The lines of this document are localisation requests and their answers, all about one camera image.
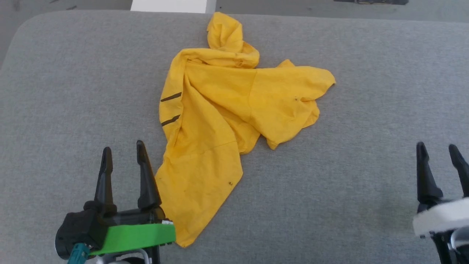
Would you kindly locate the black white-banded right gripper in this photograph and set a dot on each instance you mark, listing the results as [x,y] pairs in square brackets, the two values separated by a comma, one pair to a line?
[439,220]

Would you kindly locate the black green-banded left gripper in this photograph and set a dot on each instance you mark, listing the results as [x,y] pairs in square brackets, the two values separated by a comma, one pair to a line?
[91,227]

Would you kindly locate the yellow cartoon print garment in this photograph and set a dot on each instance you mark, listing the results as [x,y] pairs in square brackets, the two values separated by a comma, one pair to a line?
[212,110]

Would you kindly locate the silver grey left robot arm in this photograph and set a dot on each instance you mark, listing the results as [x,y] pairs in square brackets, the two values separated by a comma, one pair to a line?
[121,257]

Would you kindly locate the grey fabric sofa cushion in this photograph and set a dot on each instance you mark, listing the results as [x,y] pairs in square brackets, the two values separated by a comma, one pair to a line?
[348,165]

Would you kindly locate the small white block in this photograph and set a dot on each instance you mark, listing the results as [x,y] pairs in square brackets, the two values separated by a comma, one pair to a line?
[170,5]

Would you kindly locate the dark flat floor object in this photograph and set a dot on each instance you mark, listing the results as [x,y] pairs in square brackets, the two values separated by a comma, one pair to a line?
[370,2]

